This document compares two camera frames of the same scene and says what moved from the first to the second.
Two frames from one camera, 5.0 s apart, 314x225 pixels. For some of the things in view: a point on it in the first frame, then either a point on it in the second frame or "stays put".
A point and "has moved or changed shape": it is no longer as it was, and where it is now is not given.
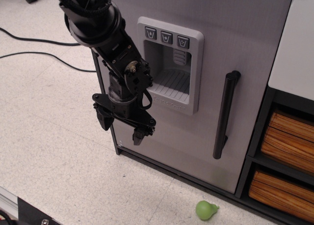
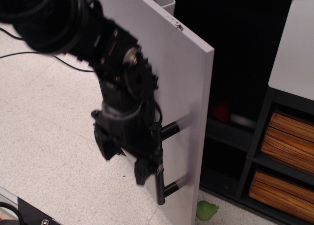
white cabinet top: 293,71 stays put
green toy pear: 204,210 stays put
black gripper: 132,112 → 136,127
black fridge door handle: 231,79 → 162,190
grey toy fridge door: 211,52 has moved or changed shape
